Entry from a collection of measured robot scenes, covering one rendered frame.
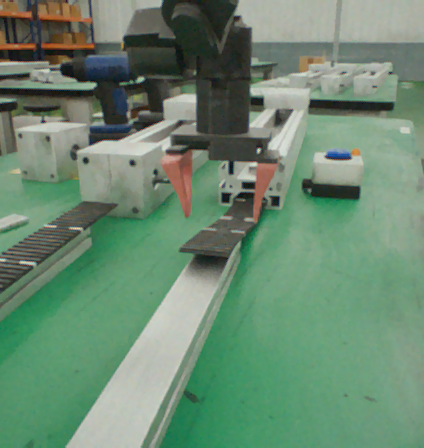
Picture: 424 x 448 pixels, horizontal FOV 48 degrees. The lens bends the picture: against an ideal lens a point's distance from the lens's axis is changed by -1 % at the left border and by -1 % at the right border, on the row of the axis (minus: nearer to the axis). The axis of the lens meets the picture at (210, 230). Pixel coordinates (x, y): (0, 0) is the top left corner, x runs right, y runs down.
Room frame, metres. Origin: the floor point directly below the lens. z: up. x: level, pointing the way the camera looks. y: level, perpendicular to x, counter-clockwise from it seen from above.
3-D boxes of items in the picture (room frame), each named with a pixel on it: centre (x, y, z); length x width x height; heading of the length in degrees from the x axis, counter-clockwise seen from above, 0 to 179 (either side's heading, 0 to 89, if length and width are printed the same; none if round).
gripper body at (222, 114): (0.52, -0.01, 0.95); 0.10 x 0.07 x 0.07; 79
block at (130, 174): (0.71, 0.12, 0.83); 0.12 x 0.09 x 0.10; 77
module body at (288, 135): (1.11, -0.15, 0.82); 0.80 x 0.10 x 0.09; 167
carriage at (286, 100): (1.35, -0.21, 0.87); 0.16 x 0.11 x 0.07; 167
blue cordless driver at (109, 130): (1.14, 0.26, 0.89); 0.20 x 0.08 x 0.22; 90
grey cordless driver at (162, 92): (1.34, 0.18, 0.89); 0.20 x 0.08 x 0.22; 91
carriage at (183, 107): (1.15, 0.03, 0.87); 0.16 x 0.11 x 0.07; 167
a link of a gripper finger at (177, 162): (0.52, 0.01, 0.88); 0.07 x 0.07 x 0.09; 79
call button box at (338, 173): (0.80, -0.21, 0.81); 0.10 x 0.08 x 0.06; 77
